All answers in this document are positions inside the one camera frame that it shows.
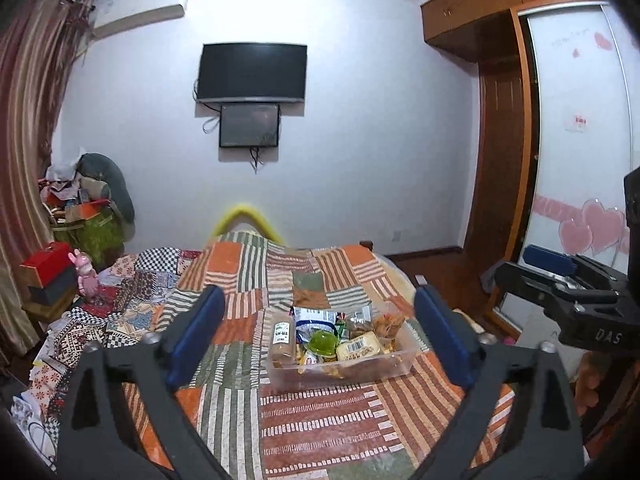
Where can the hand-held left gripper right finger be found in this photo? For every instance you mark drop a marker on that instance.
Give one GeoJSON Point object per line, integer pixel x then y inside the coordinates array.
{"type": "Point", "coordinates": [442, 340]}

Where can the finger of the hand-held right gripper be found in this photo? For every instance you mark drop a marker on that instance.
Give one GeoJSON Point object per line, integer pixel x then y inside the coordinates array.
{"type": "Point", "coordinates": [547, 259]}
{"type": "Point", "coordinates": [530, 285]}

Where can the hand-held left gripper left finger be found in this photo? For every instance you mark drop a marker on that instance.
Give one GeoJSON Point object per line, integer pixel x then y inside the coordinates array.
{"type": "Point", "coordinates": [195, 335]}

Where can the orange rice cracker packet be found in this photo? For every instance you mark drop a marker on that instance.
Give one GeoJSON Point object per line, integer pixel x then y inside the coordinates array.
{"type": "Point", "coordinates": [387, 327]}

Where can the clear plastic container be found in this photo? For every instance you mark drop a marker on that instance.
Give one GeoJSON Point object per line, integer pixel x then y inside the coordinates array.
{"type": "Point", "coordinates": [380, 367]}

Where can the square cake packet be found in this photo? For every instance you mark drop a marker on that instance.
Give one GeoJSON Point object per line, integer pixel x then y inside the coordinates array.
{"type": "Point", "coordinates": [360, 347]}

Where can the green peas packet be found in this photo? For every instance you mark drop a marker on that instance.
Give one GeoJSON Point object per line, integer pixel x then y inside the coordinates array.
{"type": "Point", "coordinates": [341, 329]}

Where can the blue and red snack bag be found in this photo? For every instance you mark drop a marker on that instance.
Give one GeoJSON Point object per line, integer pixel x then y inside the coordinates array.
{"type": "Point", "coordinates": [312, 317]}

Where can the person's right hand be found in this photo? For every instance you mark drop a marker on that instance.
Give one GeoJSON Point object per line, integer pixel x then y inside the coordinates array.
{"type": "Point", "coordinates": [586, 385]}

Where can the checkered patchwork quilt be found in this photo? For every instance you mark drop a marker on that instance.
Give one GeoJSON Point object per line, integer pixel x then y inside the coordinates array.
{"type": "Point", "coordinates": [125, 290]}

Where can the pink plush toy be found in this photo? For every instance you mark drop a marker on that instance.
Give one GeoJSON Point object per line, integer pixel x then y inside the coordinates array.
{"type": "Point", "coordinates": [85, 275]}

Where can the wooden wardrobe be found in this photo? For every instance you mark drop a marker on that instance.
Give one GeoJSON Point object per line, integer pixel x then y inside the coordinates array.
{"type": "Point", "coordinates": [500, 135]}

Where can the yellow bed headboard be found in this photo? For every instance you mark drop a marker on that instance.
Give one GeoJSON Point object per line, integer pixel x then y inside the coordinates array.
{"type": "Point", "coordinates": [240, 210]}

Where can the green bag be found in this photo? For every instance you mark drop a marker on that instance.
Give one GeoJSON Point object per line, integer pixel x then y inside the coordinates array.
{"type": "Point", "coordinates": [95, 235]}

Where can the orange patchwork blanket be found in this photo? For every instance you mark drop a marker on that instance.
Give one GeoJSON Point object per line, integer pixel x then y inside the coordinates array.
{"type": "Point", "coordinates": [325, 425]}

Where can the dark box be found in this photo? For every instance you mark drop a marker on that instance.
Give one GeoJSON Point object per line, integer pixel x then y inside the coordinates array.
{"type": "Point", "coordinates": [55, 287]}

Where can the white sliding door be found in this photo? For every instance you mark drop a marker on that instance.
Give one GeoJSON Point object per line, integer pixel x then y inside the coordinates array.
{"type": "Point", "coordinates": [575, 110]}

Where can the red box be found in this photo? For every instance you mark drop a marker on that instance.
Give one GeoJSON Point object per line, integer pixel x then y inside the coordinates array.
{"type": "Point", "coordinates": [47, 260]}

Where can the grey plush cushion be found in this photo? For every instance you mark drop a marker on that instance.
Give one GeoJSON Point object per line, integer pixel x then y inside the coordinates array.
{"type": "Point", "coordinates": [117, 185]}

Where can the pile of clothes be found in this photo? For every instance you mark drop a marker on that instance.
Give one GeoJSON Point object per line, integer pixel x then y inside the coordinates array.
{"type": "Point", "coordinates": [65, 185]}

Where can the striped curtain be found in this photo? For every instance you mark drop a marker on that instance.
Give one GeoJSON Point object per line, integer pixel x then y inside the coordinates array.
{"type": "Point", "coordinates": [25, 160]}

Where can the white air conditioner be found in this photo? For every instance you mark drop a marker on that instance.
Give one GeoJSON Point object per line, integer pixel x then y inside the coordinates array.
{"type": "Point", "coordinates": [140, 10]}

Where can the wall socket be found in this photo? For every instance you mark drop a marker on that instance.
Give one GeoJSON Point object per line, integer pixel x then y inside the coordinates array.
{"type": "Point", "coordinates": [397, 235]}

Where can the small wall monitor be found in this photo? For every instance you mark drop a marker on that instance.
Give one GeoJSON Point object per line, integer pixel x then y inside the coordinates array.
{"type": "Point", "coordinates": [250, 125]}

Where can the wall television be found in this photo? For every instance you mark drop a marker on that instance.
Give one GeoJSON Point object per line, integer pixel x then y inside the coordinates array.
{"type": "Point", "coordinates": [250, 72]}

